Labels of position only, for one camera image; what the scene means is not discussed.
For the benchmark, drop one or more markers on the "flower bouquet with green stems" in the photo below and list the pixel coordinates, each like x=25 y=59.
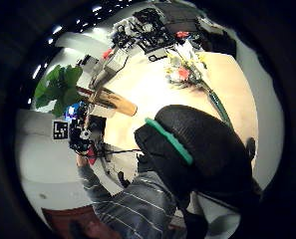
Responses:
x=190 y=71

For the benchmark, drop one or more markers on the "tan wooden cylinder vase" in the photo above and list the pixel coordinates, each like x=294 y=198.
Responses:
x=116 y=100

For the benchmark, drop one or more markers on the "the person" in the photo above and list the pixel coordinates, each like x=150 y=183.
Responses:
x=137 y=209

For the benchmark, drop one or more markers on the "white box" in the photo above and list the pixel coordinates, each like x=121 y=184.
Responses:
x=112 y=66

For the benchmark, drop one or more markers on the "black equipment clutter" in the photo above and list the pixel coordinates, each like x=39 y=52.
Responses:
x=144 y=28

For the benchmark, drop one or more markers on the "white cube with black markers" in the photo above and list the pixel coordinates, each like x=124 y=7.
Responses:
x=60 y=130

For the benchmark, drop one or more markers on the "reddish brown chair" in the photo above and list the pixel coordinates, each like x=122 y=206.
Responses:
x=77 y=224

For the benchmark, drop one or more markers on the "green leafy plant stem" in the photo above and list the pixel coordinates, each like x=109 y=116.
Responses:
x=59 y=88

